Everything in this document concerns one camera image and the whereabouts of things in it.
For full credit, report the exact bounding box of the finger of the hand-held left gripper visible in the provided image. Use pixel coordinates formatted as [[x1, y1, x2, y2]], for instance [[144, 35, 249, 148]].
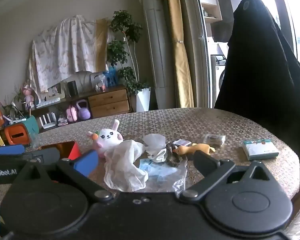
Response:
[[0, 144, 26, 158], [20, 147, 61, 166]]

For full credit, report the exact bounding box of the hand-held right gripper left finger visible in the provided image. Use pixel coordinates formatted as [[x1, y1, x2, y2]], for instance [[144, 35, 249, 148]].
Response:
[[22, 150, 114, 203]]

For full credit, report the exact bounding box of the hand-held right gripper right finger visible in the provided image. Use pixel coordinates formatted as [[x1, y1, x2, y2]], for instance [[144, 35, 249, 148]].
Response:
[[179, 150, 270, 202]]

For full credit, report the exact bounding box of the red metal tin box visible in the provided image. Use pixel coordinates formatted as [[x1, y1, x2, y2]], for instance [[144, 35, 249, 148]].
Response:
[[40, 141, 82, 161]]

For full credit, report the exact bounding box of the dark brown scrunchie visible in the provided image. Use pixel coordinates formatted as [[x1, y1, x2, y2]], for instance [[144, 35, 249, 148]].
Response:
[[164, 142, 183, 167]]

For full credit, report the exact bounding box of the pink white bunny plush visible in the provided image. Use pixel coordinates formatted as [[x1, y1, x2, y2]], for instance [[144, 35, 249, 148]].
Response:
[[87, 119, 124, 158]]

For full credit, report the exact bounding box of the large white mesh cloth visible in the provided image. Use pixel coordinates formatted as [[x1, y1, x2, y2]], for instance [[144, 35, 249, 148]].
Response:
[[104, 139, 150, 193]]

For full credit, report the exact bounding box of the small white plastic bag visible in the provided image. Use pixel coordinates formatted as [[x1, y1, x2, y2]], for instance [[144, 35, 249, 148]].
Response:
[[142, 133, 167, 153]]

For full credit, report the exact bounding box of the teal orange tissue box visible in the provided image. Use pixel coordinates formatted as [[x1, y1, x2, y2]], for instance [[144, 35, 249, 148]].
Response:
[[4, 115, 40, 146]]

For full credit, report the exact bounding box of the clear glass cup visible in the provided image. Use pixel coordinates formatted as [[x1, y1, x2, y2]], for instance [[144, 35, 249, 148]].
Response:
[[29, 132, 41, 148]]

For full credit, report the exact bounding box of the yellow plush toy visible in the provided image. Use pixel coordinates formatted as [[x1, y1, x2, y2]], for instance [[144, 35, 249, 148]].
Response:
[[172, 143, 216, 156]]

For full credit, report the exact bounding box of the clear wrapped packet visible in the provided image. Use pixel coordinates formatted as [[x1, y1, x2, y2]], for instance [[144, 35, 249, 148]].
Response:
[[202, 133, 226, 147]]

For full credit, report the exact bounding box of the white router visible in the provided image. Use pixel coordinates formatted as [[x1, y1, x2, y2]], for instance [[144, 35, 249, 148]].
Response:
[[38, 112, 58, 128]]

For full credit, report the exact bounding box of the white tipped brush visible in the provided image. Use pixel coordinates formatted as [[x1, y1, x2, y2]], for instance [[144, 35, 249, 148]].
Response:
[[11, 102, 26, 118]]

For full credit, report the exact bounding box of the clear plastic bag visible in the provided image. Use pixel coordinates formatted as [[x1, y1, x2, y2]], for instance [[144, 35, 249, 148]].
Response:
[[139, 158, 187, 194]]

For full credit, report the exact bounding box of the pink toy suitcase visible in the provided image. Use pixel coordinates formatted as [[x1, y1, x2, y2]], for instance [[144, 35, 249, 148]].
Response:
[[66, 105, 78, 123]]

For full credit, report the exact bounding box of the purple kettlebell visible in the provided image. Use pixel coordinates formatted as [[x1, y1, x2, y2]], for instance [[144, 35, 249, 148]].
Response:
[[76, 99, 92, 120]]

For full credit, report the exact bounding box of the white keyboard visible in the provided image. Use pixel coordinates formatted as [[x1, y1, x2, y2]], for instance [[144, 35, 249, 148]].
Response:
[[36, 97, 62, 109]]

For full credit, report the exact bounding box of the teal white tissue pack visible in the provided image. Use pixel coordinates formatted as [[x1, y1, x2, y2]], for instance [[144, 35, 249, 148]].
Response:
[[242, 138, 279, 161]]

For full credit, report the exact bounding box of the pink doll figurine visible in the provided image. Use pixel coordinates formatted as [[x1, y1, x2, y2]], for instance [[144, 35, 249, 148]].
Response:
[[22, 83, 36, 111]]

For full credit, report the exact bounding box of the wooden tv cabinet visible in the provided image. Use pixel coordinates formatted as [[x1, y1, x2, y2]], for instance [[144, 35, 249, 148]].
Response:
[[30, 85, 133, 128]]

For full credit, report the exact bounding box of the black speaker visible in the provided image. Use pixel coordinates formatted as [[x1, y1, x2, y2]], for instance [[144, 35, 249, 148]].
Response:
[[67, 80, 79, 97]]

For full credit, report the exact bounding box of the washing machine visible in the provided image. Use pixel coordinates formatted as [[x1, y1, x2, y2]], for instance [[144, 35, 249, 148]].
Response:
[[211, 54, 227, 108]]

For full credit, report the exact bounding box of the white planter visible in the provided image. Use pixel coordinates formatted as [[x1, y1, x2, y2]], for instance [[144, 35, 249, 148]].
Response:
[[136, 87, 151, 113]]

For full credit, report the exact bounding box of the printed pale sheet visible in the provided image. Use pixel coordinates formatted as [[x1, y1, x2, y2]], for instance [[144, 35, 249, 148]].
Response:
[[27, 15, 111, 93]]

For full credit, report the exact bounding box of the yellow curtain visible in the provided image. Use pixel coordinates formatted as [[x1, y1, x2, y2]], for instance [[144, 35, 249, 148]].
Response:
[[165, 0, 195, 108]]

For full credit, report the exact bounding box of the standing air conditioner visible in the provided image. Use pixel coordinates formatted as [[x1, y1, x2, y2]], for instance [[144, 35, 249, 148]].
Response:
[[139, 0, 176, 110]]

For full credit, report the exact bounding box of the tall green houseplant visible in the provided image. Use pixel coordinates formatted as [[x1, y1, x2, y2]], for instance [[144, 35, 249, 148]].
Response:
[[107, 10, 151, 96]]

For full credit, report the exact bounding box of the white photo frame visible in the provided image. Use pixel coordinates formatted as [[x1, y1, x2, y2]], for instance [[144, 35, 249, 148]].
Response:
[[45, 82, 66, 101]]

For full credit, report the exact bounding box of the wall shelf cabinet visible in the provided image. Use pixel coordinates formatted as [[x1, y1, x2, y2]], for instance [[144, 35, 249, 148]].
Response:
[[195, 0, 223, 23]]

